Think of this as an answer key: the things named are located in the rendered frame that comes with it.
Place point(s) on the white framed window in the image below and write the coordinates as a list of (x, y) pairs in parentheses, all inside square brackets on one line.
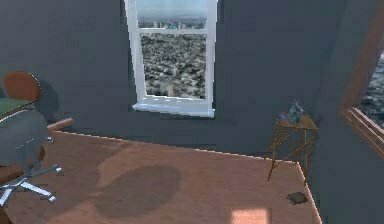
[(173, 63)]

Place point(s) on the small blue ball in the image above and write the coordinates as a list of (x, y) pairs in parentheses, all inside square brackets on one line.
[(282, 116)]

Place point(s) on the clear glass ornament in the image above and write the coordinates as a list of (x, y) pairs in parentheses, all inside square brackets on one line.
[(295, 112)]

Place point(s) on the brown wooden side table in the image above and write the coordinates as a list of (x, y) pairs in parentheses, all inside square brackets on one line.
[(297, 125)]

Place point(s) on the brown wooden bat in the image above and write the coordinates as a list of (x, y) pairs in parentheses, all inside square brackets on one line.
[(60, 124)]

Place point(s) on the dark grey floor lump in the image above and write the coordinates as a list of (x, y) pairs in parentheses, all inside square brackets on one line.
[(297, 198)]

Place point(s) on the brown office swivel chair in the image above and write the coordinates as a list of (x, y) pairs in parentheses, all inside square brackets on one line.
[(25, 140)]

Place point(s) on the brown framed window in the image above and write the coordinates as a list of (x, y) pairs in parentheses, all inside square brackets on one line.
[(366, 100)]

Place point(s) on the green topped desk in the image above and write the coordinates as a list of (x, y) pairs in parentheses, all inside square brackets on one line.
[(11, 105)]

